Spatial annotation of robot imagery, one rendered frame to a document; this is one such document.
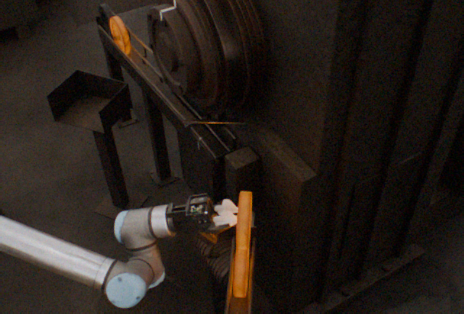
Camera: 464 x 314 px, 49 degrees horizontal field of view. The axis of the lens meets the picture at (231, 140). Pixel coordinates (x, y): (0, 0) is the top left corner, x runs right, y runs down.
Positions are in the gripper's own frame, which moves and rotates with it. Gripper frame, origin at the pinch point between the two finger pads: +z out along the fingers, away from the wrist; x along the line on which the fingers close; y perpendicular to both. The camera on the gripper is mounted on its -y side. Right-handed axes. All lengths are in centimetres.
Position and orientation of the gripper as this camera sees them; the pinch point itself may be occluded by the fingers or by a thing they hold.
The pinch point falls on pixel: (243, 215)
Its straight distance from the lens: 140.5
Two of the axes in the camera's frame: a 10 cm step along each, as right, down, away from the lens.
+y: -3.0, -7.2, -6.3
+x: 0.8, -6.8, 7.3
